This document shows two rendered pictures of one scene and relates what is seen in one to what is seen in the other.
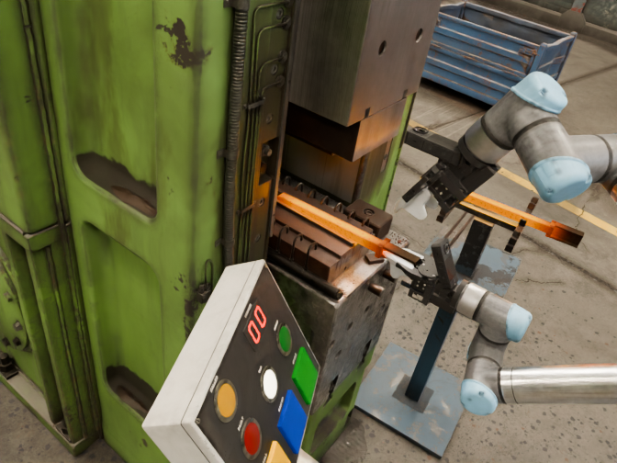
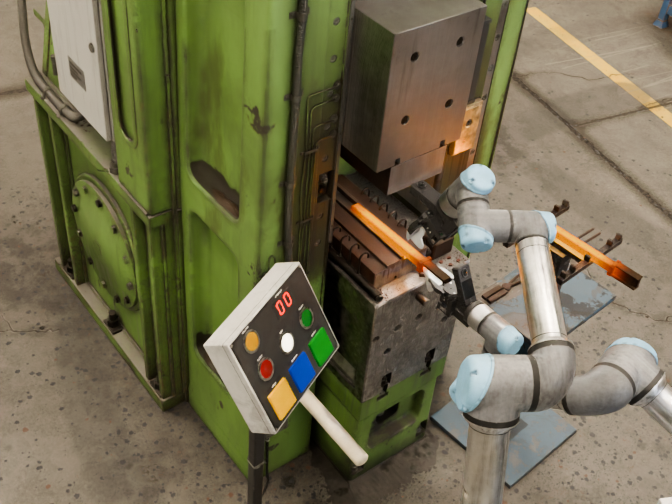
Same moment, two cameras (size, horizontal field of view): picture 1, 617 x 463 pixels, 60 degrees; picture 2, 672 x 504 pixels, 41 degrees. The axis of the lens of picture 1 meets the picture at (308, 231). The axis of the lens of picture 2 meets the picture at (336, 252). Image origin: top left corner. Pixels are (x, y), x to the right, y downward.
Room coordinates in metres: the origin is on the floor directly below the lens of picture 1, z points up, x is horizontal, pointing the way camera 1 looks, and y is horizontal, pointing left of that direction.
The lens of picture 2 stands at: (-0.87, -0.53, 2.77)
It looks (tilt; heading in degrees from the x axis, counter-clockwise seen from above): 42 degrees down; 18
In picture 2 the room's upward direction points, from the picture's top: 6 degrees clockwise
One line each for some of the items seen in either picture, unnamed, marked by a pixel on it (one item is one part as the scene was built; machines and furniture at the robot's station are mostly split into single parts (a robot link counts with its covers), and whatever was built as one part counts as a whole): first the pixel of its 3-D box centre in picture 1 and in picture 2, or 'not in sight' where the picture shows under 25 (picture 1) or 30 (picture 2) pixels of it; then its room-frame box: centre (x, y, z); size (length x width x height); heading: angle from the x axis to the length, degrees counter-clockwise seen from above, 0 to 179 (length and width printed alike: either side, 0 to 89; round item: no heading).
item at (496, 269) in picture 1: (464, 270); (544, 297); (1.43, -0.54, 0.70); 0.40 x 0.30 x 0.02; 154
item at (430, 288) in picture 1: (438, 285); (460, 302); (0.98, -0.33, 0.99); 0.12 x 0.08 x 0.09; 59
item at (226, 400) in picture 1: (226, 400); (251, 341); (0.45, 0.07, 1.16); 0.05 x 0.03 x 0.04; 149
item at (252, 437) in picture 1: (251, 438); (266, 369); (0.44, 0.03, 1.09); 0.05 x 0.03 x 0.04; 149
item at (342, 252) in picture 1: (286, 220); (356, 228); (1.18, 0.06, 0.96); 0.42 x 0.20 x 0.09; 59
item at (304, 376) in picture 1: (303, 376); (319, 346); (0.64, -0.03, 1.01); 0.07 x 0.05 x 0.07; 174
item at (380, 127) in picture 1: (304, 95); (368, 131); (1.18, 0.06, 1.32); 0.42 x 0.20 x 0.10; 59
